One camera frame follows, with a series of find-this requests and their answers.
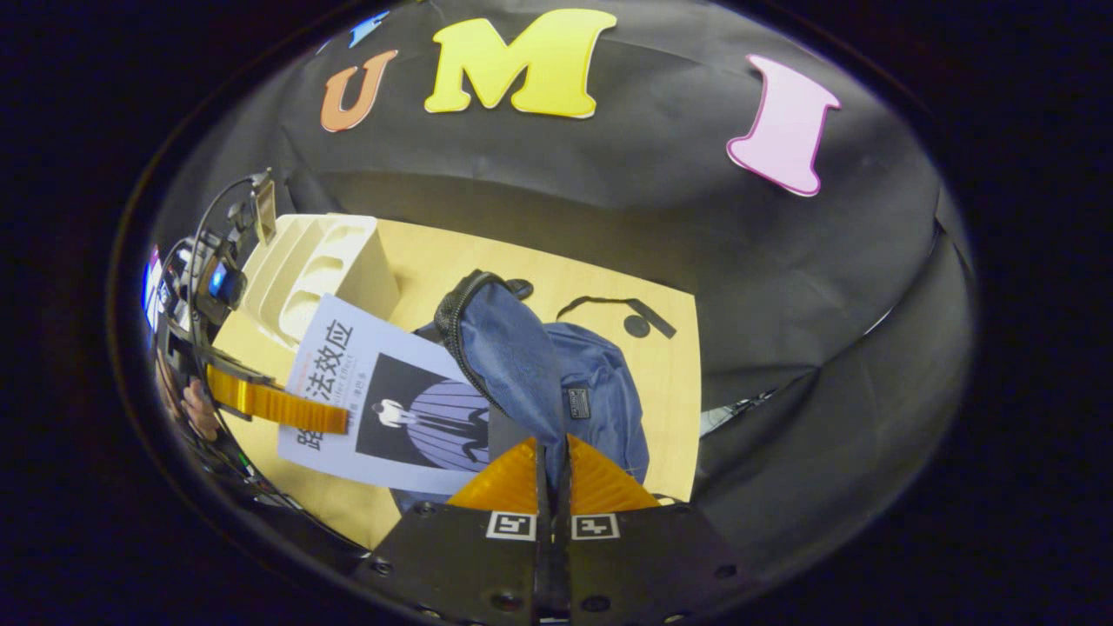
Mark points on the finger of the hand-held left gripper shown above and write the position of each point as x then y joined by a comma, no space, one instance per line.
278,402

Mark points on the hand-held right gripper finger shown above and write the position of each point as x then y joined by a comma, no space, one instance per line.
563,539
543,539

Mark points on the white book with figure cover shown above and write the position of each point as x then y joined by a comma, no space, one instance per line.
383,374

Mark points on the white desktop bookshelf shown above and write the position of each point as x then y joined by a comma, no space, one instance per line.
348,261

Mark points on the blue schoolbag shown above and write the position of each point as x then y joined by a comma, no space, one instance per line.
600,374

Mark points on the colourful lit screen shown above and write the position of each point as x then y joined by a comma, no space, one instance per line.
149,287

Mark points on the black round table grommet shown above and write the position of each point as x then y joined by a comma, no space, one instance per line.
636,326

